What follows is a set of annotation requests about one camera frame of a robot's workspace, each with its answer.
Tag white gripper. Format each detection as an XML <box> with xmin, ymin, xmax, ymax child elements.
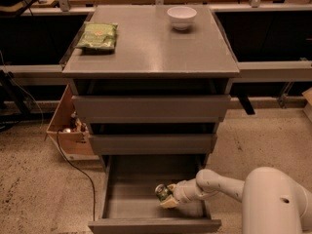
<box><xmin>160</xmin><ymin>178</ymin><xmax>202</xmax><ymax>209</ymax></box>

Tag green soda can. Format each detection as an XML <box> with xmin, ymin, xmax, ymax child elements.
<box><xmin>155</xmin><ymin>184</ymin><xmax>172</xmax><ymax>202</ymax></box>

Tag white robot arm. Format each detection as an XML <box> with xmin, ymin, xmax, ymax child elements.
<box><xmin>155</xmin><ymin>167</ymin><xmax>312</xmax><ymax>234</ymax></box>

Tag grey bottom drawer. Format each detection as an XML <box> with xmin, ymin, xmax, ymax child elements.
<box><xmin>89</xmin><ymin>154</ymin><xmax>221</xmax><ymax>234</ymax></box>

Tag grey drawer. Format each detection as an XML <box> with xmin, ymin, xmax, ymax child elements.
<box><xmin>89</xmin><ymin>123</ymin><xmax>216</xmax><ymax>155</ymax></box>
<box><xmin>89</xmin><ymin>154</ymin><xmax>221</xmax><ymax>234</ymax></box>
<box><xmin>72</xmin><ymin>78</ymin><xmax>231</xmax><ymax>124</ymax></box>

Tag grey middle drawer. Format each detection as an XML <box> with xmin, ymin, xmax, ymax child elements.
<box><xmin>89</xmin><ymin>123</ymin><xmax>216</xmax><ymax>155</ymax></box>

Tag grey drawer cabinet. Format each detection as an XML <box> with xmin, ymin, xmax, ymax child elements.
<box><xmin>61</xmin><ymin>5</ymin><xmax>241</xmax><ymax>168</ymax></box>

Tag grey top drawer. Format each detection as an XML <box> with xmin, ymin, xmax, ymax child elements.
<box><xmin>72</xmin><ymin>78</ymin><xmax>231</xmax><ymax>124</ymax></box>

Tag wooden box on floor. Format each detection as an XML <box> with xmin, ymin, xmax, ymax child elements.
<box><xmin>47</xmin><ymin>85</ymin><xmax>95</xmax><ymax>160</ymax></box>

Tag green chip bag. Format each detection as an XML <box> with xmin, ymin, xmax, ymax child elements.
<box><xmin>76</xmin><ymin>22</ymin><xmax>118</xmax><ymax>51</ymax></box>

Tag white bowl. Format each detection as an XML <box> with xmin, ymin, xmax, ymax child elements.
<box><xmin>167</xmin><ymin>6</ymin><xmax>197</xmax><ymax>30</ymax></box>

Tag black floor cable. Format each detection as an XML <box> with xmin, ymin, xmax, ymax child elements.
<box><xmin>56</xmin><ymin>129</ymin><xmax>98</xmax><ymax>222</ymax></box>

